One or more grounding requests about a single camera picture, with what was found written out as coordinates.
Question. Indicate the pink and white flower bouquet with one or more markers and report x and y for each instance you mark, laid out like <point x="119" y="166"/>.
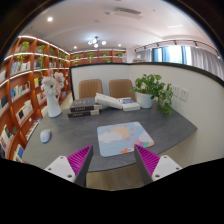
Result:
<point x="51" y="81"/>

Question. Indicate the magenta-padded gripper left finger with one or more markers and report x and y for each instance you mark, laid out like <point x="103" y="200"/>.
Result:
<point x="61" y="166"/>

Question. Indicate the white computer mouse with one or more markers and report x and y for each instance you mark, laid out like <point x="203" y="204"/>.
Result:
<point x="45" y="135"/>

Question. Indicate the white wall socket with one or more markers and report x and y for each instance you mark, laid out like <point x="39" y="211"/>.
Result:
<point x="175" y="90"/>
<point x="184" y="94"/>

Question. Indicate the tan upholstered chair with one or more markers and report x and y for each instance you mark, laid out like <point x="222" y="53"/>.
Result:
<point x="90" y="88"/>
<point x="120" y="88"/>

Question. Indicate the green potted plant white pot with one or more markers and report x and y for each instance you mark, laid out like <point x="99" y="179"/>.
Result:
<point x="148" y="88"/>

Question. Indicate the pastel cloud print mouse pad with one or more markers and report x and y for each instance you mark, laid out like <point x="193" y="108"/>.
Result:
<point x="121" y="136"/>

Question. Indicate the ceiling air vent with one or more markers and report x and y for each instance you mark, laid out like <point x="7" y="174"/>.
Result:
<point x="126" y="11"/>

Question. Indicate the multi-bulb ceiling lamp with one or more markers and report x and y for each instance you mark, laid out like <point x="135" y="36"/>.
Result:
<point x="96" y="41"/>

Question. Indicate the grey window curtain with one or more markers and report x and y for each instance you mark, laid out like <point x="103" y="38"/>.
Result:
<point x="206" y="61"/>

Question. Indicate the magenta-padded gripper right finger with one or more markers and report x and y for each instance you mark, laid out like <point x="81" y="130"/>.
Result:
<point x="164" y="166"/>

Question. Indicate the white jug vase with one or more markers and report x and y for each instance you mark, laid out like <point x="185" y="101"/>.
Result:
<point x="53" y="106"/>

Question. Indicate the short orange wooden shelf unit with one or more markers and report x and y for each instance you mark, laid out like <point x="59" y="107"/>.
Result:
<point x="100" y="56"/>

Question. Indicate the thick white book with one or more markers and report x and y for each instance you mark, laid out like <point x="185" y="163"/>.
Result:
<point x="107" y="101"/>

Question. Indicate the long orange wooden shelf unit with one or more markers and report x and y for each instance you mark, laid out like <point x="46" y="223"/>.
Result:
<point x="23" y="90"/>

